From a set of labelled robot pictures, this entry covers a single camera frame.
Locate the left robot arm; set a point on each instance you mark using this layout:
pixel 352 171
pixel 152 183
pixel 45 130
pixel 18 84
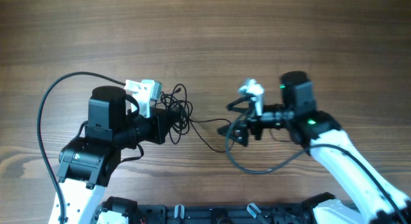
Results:
pixel 87 163

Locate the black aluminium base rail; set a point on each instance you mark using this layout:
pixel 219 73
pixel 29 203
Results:
pixel 277 213

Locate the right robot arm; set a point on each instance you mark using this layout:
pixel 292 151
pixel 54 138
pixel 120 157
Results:
pixel 321 137

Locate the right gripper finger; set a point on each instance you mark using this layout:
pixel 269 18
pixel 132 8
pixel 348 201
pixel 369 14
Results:
pixel 233 106
pixel 239 134

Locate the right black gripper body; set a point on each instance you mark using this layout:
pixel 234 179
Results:
pixel 260 124

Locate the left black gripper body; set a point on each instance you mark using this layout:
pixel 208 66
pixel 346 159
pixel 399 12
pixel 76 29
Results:
pixel 151 128

